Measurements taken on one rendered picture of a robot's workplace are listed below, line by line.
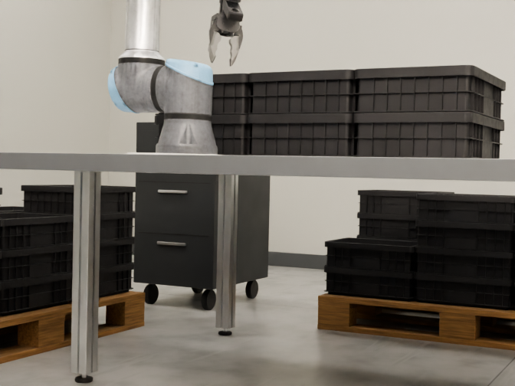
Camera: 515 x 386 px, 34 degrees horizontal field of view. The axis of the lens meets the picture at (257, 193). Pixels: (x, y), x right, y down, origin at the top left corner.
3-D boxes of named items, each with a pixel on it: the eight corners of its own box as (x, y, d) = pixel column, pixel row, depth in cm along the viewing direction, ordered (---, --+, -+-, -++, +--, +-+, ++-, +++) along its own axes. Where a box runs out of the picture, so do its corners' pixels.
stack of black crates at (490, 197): (524, 301, 363) (527, 195, 362) (511, 311, 336) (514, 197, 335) (431, 293, 381) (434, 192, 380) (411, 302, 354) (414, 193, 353)
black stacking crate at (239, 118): (244, 159, 228) (245, 114, 227) (150, 158, 241) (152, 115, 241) (305, 162, 263) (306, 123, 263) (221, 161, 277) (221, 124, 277)
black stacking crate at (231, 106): (244, 118, 228) (246, 75, 227) (152, 119, 241) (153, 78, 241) (306, 126, 263) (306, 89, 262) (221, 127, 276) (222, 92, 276)
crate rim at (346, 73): (352, 78, 213) (352, 69, 213) (246, 82, 227) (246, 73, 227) (401, 93, 249) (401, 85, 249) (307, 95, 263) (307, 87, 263)
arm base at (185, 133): (188, 154, 199) (189, 111, 198) (142, 153, 208) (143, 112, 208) (230, 156, 210) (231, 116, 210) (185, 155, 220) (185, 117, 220)
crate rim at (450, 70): (472, 74, 200) (473, 64, 200) (352, 78, 213) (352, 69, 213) (506, 90, 235) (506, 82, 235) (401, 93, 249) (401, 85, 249)
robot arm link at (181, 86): (198, 112, 201) (199, 55, 201) (149, 112, 207) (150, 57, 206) (221, 116, 212) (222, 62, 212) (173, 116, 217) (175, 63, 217)
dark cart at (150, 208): (210, 313, 400) (214, 121, 398) (130, 305, 420) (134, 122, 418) (267, 297, 456) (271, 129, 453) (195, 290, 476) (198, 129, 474)
